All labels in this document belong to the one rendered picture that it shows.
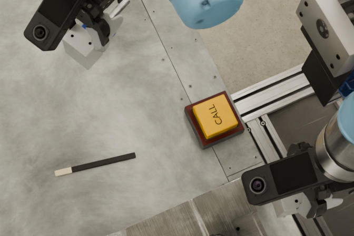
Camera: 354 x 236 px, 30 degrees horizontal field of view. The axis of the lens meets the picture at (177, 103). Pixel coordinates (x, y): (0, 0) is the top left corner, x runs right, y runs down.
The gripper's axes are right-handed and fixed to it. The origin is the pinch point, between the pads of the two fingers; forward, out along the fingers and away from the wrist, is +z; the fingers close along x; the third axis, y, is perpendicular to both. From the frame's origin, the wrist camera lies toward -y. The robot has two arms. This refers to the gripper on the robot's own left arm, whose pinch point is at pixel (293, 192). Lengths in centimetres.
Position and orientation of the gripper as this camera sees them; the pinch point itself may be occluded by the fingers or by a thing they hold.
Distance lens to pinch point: 100.0
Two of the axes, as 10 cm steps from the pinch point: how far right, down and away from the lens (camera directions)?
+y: 9.7, -2.1, 1.3
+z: -0.5, 3.5, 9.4
